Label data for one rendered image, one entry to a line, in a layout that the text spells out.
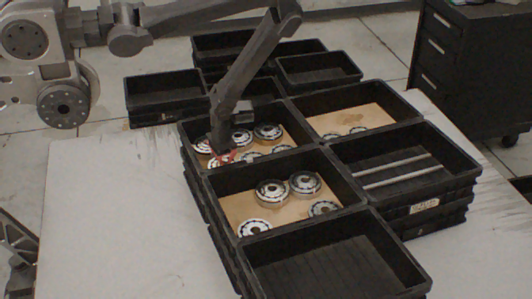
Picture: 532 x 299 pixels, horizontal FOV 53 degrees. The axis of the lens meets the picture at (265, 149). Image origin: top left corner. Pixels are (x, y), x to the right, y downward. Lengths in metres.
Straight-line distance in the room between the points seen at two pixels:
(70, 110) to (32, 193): 1.62
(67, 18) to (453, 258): 1.26
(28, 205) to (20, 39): 1.95
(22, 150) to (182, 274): 2.07
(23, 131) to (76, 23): 2.52
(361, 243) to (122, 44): 0.83
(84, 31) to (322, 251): 0.83
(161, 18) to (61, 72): 0.45
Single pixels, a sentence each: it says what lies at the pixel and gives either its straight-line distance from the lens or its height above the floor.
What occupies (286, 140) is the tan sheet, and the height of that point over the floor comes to 0.83.
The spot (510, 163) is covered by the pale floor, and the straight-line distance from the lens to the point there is 3.43.
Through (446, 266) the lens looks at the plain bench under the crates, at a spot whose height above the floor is 0.70.
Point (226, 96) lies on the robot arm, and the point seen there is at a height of 1.17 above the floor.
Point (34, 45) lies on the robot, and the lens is 1.24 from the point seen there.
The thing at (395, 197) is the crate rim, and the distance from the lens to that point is 1.56.
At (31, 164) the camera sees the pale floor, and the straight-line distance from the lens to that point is 3.40.
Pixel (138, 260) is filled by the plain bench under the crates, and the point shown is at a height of 0.70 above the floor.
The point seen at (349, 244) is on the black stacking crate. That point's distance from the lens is 1.53.
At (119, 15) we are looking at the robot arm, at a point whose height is 1.47.
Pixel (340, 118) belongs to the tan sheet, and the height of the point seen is 0.83.
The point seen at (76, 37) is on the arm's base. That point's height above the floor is 1.44.
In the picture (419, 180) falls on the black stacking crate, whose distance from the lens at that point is 1.79.
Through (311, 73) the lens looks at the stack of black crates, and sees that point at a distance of 3.01.
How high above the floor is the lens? 1.94
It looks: 37 degrees down
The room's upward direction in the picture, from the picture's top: straight up
